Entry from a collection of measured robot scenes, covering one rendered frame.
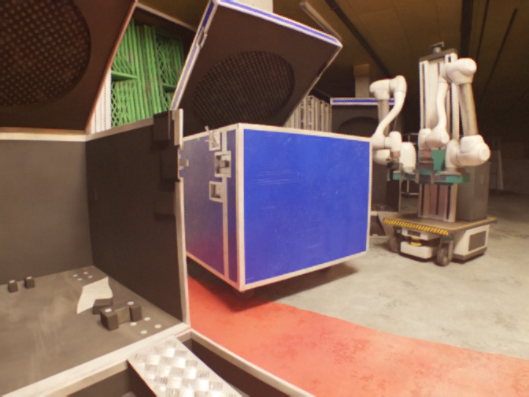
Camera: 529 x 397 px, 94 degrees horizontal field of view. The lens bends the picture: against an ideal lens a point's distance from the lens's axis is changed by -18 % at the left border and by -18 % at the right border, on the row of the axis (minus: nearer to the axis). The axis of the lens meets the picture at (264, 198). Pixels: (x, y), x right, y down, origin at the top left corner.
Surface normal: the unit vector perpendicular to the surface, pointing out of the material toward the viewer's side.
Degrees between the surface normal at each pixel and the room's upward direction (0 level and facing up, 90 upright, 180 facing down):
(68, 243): 90
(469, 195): 90
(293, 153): 90
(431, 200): 90
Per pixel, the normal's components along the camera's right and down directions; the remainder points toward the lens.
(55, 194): 0.78, 0.07
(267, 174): 0.58, 0.08
